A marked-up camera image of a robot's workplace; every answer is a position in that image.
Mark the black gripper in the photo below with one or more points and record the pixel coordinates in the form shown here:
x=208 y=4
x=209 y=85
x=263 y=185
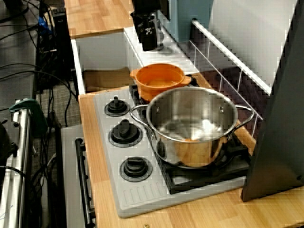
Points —
x=145 y=12

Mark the orange plastic pot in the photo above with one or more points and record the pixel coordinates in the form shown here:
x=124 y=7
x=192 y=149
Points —
x=161 y=77

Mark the stainless steel pot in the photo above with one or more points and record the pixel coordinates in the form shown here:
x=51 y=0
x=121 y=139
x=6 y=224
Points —
x=190 y=152

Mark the grey toy faucet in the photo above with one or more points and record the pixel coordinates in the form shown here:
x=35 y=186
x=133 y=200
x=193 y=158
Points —
x=161 y=40

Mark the white sink basin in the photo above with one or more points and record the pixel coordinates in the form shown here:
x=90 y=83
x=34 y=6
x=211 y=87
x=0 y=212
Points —
x=104 y=52

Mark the black burner grate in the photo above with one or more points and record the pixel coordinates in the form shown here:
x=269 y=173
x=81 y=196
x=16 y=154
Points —
x=133 y=91
x=202 y=178

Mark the black stove knob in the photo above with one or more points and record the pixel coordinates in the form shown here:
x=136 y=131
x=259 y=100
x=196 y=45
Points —
x=125 y=133
x=135 y=169
x=116 y=107

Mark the black computer tower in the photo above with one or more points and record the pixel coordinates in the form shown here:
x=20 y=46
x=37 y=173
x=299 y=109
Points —
x=62 y=42

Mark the blue connector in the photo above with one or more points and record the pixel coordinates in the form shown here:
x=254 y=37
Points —
x=44 y=25

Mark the green clamp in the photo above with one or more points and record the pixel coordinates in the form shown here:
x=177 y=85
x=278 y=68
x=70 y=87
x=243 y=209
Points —
x=26 y=104

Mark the grey oven door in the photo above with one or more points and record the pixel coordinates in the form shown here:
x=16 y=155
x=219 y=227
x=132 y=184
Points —
x=70 y=166

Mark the dark range hood panel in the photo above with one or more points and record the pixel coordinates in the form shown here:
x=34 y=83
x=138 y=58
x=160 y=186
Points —
x=280 y=118

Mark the grey stove top panel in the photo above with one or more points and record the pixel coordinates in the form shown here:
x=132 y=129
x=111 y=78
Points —
x=142 y=197

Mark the black device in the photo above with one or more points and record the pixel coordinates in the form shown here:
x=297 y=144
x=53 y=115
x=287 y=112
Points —
x=6 y=142

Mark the aluminium rail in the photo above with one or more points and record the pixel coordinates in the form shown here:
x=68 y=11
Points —
x=14 y=190

